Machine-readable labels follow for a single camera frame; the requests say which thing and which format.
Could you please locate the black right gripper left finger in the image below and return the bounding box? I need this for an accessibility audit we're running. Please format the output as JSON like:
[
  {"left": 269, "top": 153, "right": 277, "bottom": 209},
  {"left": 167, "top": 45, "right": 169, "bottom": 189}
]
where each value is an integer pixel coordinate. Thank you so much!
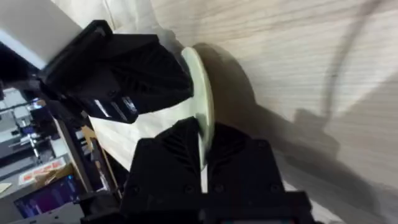
[{"left": 120, "top": 116, "right": 202, "bottom": 210}]

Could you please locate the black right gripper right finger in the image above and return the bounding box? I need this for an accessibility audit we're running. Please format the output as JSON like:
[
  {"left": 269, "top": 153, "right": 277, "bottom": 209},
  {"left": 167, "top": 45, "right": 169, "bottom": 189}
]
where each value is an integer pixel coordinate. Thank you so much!
[{"left": 206, "top": 123, "right": 285, "bottom": 195}]

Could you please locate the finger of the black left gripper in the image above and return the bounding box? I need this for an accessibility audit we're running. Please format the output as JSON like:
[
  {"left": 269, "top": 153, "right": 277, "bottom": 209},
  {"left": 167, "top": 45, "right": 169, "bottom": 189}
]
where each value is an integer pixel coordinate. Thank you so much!
[{"left": 108, "top": 33, "right": 195, "bottom": 114}]

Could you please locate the pale green plate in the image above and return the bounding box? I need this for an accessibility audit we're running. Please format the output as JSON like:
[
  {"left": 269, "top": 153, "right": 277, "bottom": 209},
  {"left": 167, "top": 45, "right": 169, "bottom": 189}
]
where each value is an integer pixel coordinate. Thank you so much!
[{"left": 181, "top": 45, "right": 216, "bottom": 171}]

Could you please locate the cardboard box with red label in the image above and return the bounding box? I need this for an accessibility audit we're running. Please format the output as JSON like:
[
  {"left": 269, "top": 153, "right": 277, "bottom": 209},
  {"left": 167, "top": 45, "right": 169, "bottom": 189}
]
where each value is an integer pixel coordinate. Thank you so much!
[{"left": 17, "top": 156, "right": 75, "bottom": 187}]

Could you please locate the computer screen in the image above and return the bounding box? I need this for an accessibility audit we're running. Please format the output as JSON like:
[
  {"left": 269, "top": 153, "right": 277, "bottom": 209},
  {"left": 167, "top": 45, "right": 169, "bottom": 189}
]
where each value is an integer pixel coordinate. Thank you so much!
[{"left": 13, "top": 174, "right": 82, "bottom": 219}]

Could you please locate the black table rail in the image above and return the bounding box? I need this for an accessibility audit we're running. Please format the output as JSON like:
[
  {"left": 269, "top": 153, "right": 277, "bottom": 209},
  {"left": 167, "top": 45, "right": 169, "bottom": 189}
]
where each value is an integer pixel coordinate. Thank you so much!
[{"left": 54, "top": 116, "right": 124, "bottom": 200}]

